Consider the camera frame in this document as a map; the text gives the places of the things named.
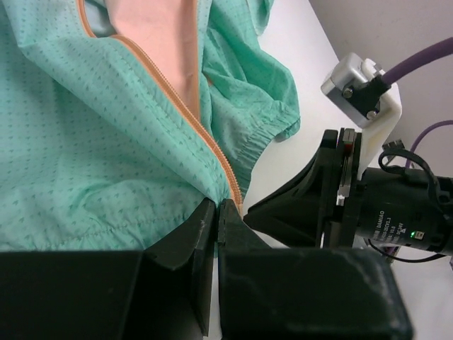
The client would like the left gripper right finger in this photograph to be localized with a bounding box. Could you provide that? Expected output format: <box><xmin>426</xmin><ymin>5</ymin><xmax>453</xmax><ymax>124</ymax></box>
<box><xmin>217</xmin><ymin>200</ymin><xmax>414</xmax><ymax>339</ymax></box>

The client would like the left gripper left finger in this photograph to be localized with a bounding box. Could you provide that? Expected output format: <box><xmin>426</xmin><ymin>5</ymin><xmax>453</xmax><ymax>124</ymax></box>
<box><xmin>1</xmin><ymin>200</ymin><xmax>216</xmax><ymax>339</ymax></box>

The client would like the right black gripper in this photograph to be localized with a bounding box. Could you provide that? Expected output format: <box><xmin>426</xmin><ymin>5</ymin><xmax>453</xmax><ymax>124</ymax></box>
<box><xmin>243</xmin><ymin>134</ymin><xmax>452</xmax><ymax>255</ymax></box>

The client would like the orange and teal jacket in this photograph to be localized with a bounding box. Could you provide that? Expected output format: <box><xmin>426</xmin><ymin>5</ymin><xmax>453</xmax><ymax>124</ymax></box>
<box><xmin>1</xmin><ymin>1</ymin><xmax>300</xmax><ymax>251</ymax></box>

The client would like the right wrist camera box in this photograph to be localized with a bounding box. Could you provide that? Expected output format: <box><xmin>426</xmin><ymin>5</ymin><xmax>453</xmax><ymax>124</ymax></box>
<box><xmin>321</xmin><ymin>53</ymin><xmax>402</xmax><ymax>179</ymax></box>

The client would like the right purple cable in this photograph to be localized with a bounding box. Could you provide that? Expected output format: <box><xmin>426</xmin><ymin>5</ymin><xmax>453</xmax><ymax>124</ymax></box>
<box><xmin>384</xmin><ymin>37</ymin><xmax>453</xmax><ymax>171</ymax></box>

